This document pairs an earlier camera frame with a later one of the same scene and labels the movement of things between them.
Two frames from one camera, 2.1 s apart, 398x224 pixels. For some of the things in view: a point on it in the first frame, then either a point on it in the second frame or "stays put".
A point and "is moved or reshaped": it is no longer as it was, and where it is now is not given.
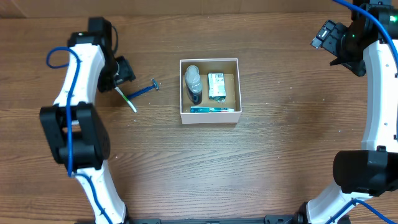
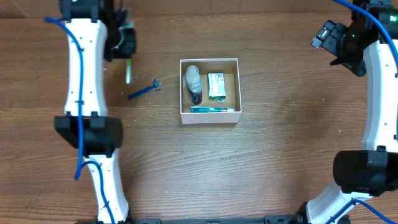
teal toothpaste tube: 201,109 stays put
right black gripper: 356,63 stays put
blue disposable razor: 155,85 stays put
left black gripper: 125,70 → 129,44
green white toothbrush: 129,102 is moved or reshaped
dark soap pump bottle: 193,84 stays put
